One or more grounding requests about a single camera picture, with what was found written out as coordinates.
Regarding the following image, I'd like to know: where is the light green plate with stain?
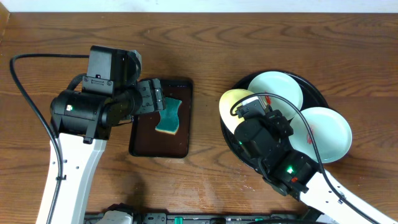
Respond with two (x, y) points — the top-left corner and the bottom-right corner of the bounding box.
(248, 71), (303, 120)

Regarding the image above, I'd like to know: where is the yellow plate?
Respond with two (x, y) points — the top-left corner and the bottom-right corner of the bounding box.
(219, 89), (253, 134)

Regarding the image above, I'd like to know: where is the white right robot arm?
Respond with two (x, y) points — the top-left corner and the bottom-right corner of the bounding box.
(231, 97), (394, 223)

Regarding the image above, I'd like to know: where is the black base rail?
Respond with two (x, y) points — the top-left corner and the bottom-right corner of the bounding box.
(83, 203), (333, 224)

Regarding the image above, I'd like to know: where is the round black tray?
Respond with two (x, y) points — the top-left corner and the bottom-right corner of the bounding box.
(220, 70), (329, 173)

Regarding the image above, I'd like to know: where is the green yellow sponge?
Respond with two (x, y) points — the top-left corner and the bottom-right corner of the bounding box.
(155, 97), (182, 135)

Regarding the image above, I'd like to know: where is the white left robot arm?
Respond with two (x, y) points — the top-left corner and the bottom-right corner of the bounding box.
(36, 45), (165, 223)

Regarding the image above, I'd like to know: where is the rectangular black water tray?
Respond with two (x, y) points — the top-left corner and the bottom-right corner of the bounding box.
(129, 79), (193, 159)

